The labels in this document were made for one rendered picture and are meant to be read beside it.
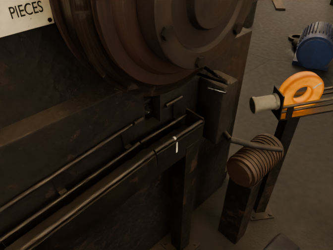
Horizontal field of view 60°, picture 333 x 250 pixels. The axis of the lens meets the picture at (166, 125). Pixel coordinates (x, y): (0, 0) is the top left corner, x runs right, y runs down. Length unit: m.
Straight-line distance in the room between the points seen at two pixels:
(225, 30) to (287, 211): 1.17
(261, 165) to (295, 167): 0.80
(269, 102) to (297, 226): 0.74
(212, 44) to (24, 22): 0.36
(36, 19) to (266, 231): 1.31
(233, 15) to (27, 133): 0.49
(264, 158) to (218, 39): 0.58
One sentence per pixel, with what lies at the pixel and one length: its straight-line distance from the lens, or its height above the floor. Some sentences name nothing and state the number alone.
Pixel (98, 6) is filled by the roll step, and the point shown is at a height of 1.12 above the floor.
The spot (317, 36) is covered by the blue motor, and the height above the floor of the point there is 0.33.
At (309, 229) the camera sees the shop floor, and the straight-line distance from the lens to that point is 1.62.
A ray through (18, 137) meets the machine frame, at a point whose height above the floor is 0.87.
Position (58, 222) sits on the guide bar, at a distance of 0.72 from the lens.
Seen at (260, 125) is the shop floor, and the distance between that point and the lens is 2.09.
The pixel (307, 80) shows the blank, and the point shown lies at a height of 0.76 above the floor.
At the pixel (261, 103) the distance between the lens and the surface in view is 1.06.
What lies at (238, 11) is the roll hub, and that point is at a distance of 0.66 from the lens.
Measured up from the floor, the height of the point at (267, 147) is 0.56.
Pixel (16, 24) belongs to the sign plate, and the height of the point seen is 1.08.
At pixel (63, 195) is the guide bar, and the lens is 0.77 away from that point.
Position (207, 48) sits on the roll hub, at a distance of 0.61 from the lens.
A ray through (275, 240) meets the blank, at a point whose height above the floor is 0.90.
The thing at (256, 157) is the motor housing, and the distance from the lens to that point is 1.07.
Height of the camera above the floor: 1.27
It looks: 40 degrees down
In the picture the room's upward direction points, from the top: straight up
